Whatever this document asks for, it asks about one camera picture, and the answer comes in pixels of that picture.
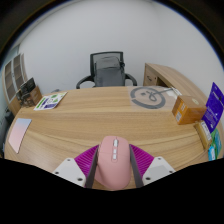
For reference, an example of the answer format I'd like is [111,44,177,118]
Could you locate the orange brown cardboard box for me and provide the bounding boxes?
[171,95,208,126]

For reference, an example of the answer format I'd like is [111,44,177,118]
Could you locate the black printed box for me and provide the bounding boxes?
[19,77,36,96]

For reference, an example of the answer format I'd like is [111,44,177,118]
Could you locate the wooden side desk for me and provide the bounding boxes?
[143,62,209,101]

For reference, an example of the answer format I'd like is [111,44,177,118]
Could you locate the wooden shelf cabinet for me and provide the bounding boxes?
[1,53,30,114]

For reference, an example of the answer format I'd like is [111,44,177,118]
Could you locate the purple standing card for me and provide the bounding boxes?
[201,81,224,134]

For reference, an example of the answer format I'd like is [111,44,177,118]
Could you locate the grey backpack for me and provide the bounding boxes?
[94,55,126,88]

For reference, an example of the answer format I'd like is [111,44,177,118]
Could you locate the pink blue gradient mouse pad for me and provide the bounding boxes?
[7,117,33,155]

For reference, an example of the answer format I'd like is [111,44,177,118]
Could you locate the pink computer mouse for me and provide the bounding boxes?
[94,135,133,191]

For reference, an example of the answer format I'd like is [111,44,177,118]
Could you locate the white green purple sticker sheet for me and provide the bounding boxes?
[33,91,68,111]

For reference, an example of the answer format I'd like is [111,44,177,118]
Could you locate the grey round logo mat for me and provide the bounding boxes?
[129,86,167,110]

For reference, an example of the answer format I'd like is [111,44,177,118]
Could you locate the wide dark brown coffee box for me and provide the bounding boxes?
[28,85,44,107]

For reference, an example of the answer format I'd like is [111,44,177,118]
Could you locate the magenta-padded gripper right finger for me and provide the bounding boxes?
[128,144,176,189]

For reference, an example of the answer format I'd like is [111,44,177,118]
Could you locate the small yellow box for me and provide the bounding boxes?
[194,119,213,150]

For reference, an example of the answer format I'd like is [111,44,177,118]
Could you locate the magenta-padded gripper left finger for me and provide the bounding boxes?
[53,144,100,189]

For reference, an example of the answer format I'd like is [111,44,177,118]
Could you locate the blue packet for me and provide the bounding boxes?
[207,144,217,162]

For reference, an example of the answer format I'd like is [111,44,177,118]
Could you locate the black mesh office chair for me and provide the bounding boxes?
[75,50,138,90]

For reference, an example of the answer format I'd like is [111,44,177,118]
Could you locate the black leather armchair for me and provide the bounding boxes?
[0,109,15,149]

